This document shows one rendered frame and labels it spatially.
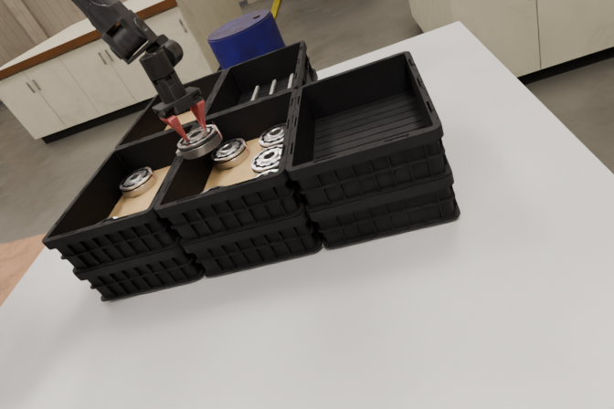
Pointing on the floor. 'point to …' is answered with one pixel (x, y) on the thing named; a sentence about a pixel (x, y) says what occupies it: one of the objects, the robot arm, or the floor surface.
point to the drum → (246, 38)
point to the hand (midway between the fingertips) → (195, 132)
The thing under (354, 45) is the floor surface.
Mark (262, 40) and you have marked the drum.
